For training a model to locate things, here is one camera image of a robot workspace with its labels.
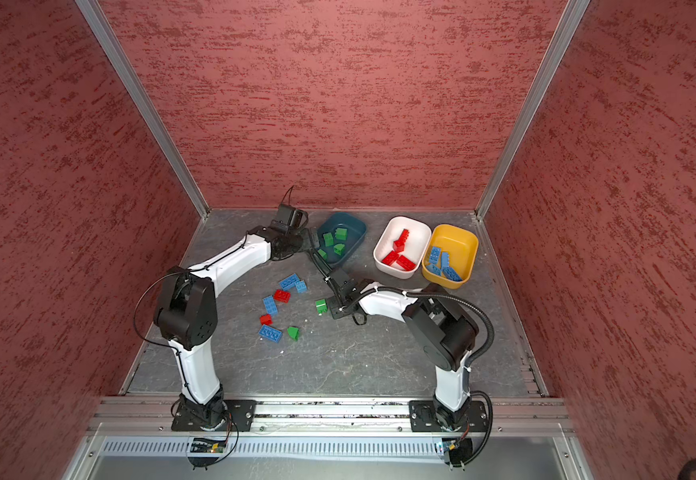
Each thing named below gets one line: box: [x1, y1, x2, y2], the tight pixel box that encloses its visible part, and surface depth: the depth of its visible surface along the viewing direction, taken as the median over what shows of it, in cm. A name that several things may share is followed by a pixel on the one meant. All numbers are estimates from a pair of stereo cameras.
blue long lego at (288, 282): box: [278, 273, 299, 291], surface depth 99 cm
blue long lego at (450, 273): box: [442, 266, 463, 282], surface depth 102 cm
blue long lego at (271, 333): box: [258, 325, 283, 343], surface depth 89 cm
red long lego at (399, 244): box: [393, 228, 410, 253], surface depth 109 cm
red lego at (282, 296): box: [274, 289, 291, 303], surface depth 97 cm
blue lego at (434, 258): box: [426, 246, 441, 269], surface depth 108 cm
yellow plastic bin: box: [422, 224, 479, 289], surface depth 109 cm
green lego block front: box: [315, 298, 328, 314], surface depth 94 cm
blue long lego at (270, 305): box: [262, 295, 279, 315], surface depth 95 cm
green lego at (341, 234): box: [335, 227, 349, 241], surface depth 113 cm
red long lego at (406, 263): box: [396, 255, 417, 271], surface depth 106 cm
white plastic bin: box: [373, 216, 432, 279], surface depth 109 cm
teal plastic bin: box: [317, 212, 367, 266], surface depth 112 cm
